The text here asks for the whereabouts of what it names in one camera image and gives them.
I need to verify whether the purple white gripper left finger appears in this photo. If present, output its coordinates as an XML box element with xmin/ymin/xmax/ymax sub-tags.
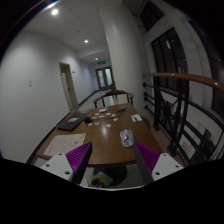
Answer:
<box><xmin>42</xmin><ymin>142</ymin><xmax>92</xmax><ymax>184</ymax></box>

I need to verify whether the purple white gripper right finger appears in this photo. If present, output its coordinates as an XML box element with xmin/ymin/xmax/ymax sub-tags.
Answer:
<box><xmin>133</xmin><ymin>142</ymin><xmax>183</xmax><ymax>184</ymax></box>

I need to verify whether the yellow patterned floor item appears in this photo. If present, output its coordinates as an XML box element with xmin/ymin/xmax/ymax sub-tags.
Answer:
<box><xmin>90</xmin><ymin>172</ymin><xmax>113</xmax><ymax>188</ymax></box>

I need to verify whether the crumpled clear plastic bag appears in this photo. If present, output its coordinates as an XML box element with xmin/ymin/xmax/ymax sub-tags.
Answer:
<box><xmin>120</xmin><ymin>129</ymin><xmax>135</xmax><ymax>148</ymax></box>

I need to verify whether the dark closed laptop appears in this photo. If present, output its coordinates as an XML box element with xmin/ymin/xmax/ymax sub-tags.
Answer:
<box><xmin>57</xmin><ymin>113</ymin><xmax>89</xmax><ymax>131</ymax></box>

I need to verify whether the white paper note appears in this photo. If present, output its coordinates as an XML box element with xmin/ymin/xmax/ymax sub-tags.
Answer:
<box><xmin>131</xmin><ymin>114</ymin><xmax>142</xmax><ymax>122</ymax></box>

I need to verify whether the black metal railing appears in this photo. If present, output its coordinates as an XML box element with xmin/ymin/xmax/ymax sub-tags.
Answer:
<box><xmin>143</xmin><ymin>77</ymin><xmax>224</xmax><ymax>166</ymax></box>

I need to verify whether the white small box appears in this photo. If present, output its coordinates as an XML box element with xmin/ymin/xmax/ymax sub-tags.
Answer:
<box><xmin>99</xmin><ymin>108</ymin><xmax>107</xmax><ymax>113</ymax></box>

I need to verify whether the white side door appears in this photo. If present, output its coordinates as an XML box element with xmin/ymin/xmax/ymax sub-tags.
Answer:
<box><xmin>61</xmin><ymin>73</ymin><xmax>74</xmax><ymax>111</ymax></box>

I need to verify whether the wooden armchair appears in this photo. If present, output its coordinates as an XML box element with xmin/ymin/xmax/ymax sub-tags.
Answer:
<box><xmin>93</xmin><ymin>89</ymin><xmax>134</xmax><ymax>108</ymax></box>

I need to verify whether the glass double door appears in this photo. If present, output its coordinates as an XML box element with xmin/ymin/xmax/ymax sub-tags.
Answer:
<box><xmin>96</xmin><ymin>67</ymin><xmax>113</xmax><ymax>90</ymax></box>

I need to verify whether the wooden stair handrail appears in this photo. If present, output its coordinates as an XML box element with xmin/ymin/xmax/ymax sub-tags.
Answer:
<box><xmin>142</xmin><ymin>73</ymin><xmax>224</xmax><ymax>94</ymax></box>

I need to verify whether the black cable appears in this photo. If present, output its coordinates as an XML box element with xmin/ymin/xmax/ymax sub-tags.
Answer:
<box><xmin>108</xmin><ymin>107</ymin><xmax>129</xmax><ymax>117</ymax></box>

